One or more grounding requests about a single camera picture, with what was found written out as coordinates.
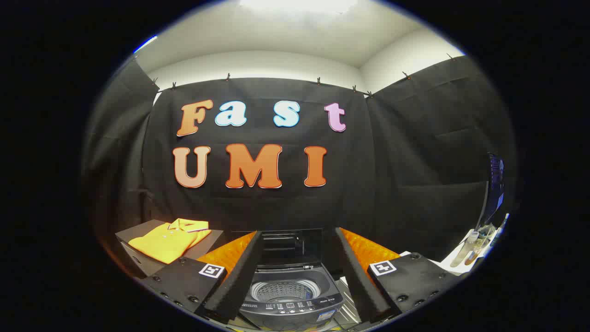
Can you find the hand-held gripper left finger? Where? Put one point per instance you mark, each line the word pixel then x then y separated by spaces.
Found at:
pixel 239 276

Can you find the clear plastic bottle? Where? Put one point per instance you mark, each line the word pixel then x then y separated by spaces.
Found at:
pixel 462 251
pixel 477 249

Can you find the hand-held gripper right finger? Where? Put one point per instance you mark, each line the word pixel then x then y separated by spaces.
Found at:
pixel 359 276

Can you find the dark grey box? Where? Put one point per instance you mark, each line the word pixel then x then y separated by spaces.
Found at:
pixel 138 263

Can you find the dark grey washing machine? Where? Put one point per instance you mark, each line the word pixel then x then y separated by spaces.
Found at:
pixel 295 308

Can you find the ceiling light panel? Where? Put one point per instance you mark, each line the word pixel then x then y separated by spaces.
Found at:
pixel 299 4

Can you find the yellow polo shirt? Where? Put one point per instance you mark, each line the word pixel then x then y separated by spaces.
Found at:
pixel 166 242

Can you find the ribbed metal panel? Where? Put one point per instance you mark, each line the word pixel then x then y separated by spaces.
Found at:
pixel 345 304

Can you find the dark monitor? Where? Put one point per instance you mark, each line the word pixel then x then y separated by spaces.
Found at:
pixel 494 189

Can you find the white side table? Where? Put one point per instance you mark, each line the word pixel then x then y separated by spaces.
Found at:
pixel 443 266

